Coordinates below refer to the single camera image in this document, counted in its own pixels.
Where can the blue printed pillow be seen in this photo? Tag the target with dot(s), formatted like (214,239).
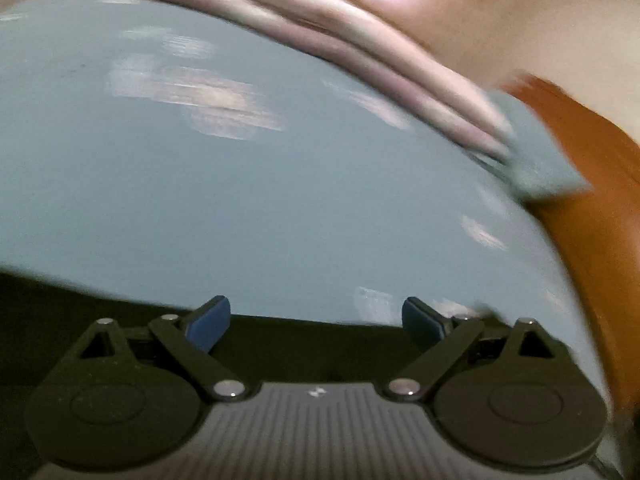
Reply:
(540,160)

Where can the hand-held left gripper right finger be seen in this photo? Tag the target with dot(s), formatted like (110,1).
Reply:
(422,322)

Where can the blue printed bed sheet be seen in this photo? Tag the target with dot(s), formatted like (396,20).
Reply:
(250,185)

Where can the folded floral quilt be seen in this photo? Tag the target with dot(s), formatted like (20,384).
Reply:
(350,45)

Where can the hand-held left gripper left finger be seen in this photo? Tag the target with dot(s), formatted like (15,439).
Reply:
(210,322)

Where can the wooden headboard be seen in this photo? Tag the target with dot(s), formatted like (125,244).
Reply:
(600,235)

